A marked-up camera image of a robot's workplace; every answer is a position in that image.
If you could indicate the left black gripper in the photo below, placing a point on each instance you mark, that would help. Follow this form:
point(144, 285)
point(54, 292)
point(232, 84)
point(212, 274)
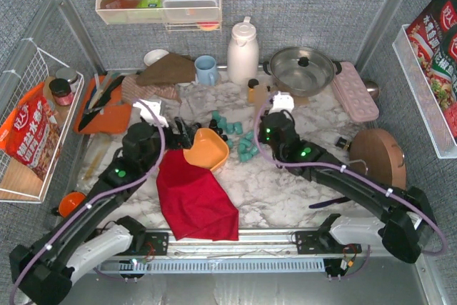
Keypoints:
point(182, 133)

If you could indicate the orange plastic storage basket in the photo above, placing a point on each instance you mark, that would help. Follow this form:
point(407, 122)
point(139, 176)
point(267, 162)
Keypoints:
point(209, 150)

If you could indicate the red cloth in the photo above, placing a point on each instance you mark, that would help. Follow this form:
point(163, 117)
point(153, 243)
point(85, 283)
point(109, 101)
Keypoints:
point(193, 202)

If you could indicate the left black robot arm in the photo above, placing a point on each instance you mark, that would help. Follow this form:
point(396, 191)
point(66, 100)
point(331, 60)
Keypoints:
point(47, 270)

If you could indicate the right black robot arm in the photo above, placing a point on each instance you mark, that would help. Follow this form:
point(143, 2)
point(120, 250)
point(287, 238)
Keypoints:
point(406, 216)

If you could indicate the teal coffee capsule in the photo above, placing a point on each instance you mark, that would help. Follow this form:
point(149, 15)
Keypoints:
point(234, 128)
point(249, 135)
point(244, 157)
point(215, 115)
point(254, 150)

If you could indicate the orange plastic tray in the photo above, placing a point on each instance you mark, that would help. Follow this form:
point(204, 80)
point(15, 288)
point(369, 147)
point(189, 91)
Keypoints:
point(114, 119)

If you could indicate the striped pink cloth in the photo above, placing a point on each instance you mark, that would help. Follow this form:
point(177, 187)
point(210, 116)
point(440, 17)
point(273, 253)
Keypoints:
point(130, 91)

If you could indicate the light blue mug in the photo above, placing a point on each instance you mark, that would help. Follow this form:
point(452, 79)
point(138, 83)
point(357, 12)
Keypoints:
point(206, 70)

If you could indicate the white small bowl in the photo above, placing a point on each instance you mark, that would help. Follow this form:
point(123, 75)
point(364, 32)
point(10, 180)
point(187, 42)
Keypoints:
point(154, 55)

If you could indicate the black kitchen knife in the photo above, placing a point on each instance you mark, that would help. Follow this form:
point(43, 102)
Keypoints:
point(99, 100)

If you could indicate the small orange juice bottle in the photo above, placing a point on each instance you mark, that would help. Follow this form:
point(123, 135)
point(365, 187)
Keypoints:
point(254, 87)

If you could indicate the white thermos jug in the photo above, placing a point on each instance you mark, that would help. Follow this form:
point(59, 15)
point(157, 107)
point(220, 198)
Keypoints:
point(243, 53)

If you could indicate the orange plastic cup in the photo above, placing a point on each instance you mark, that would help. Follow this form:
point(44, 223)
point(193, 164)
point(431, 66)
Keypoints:
point(68, 204)

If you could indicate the silver lid jar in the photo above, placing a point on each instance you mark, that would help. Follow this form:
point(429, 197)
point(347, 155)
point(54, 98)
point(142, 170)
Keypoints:
point(68, 74)

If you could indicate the dark lid glass jar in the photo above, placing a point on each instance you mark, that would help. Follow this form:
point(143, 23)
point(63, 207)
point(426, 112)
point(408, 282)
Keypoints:
point(61, 92)

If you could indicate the clear plastic food containers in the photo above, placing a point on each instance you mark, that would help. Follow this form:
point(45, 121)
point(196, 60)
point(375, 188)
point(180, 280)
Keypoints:
point(188, 11)

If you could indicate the stainless steel pot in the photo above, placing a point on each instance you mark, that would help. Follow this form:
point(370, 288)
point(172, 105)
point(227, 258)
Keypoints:
point(301, 71)

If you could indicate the red snack bag left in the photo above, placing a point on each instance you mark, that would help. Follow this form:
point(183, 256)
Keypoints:
point(29, 135)

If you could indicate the pink egg tray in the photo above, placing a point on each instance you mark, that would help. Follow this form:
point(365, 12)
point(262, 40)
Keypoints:
point(351, 93)

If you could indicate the round wooden board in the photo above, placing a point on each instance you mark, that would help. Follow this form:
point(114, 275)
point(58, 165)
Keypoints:
point(375, 153)

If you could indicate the red seasoning bag right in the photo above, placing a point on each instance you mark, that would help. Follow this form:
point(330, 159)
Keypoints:
point(432, 36)

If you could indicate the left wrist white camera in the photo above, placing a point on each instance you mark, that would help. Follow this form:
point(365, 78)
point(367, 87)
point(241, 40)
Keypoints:
point(152, 111)

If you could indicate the white wire rack left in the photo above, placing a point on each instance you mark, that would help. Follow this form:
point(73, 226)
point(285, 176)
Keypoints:
point(19, 183)

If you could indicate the purple handled knife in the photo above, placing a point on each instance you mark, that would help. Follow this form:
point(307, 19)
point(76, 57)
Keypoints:
point(323, 204)

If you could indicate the white wire basket right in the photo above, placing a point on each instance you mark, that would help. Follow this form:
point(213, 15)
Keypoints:
point(436, 126)

